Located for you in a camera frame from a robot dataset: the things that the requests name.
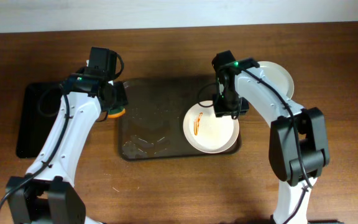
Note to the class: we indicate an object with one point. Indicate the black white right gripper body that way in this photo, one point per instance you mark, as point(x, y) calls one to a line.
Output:
point(230, 109)

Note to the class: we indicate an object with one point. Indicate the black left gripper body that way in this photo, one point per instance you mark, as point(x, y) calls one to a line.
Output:
point(117, 101)

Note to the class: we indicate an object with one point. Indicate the cream plate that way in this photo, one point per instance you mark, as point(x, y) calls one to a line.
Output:
point(279, 76)
point(207, 133)

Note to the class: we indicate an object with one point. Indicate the green and orange sponge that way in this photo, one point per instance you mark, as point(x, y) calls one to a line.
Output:
point(116, 112)

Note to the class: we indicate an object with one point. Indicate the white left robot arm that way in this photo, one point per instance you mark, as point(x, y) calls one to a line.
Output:
point(46, 193)

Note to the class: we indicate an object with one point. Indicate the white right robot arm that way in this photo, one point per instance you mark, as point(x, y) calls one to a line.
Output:
point(298, 145)

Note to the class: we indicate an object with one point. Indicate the dark brown serving tray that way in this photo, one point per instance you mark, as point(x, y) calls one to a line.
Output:
point(152, 126)

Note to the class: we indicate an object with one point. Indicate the black rectangular bin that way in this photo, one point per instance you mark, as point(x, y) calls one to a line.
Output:
point(39, 111)

